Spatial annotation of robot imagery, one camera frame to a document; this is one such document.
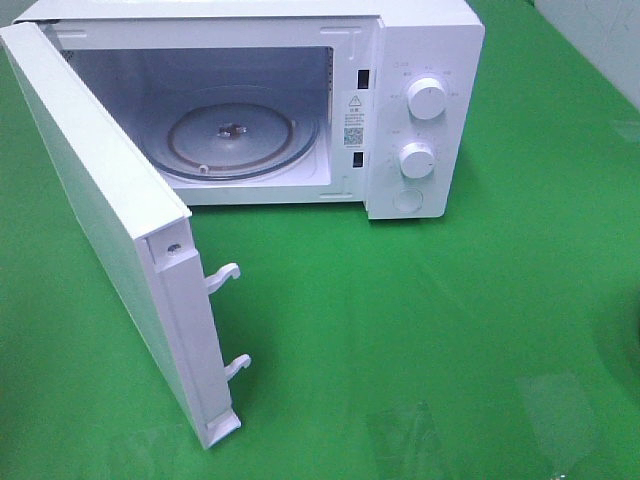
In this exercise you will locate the round door release button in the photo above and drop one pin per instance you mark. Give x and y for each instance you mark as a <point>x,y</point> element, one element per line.
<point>408,200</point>

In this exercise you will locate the white microwave knob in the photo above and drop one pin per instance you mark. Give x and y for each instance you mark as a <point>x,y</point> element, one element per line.
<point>416,160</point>
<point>426,98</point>

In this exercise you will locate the white microwave door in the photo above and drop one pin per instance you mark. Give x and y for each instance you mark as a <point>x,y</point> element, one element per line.
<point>137,226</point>

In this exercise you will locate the glass microwave turntable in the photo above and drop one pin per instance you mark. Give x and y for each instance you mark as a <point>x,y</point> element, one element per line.
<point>228,133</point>

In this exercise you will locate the white microwave oven body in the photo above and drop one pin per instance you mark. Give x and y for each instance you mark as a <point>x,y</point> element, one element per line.
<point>353,59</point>

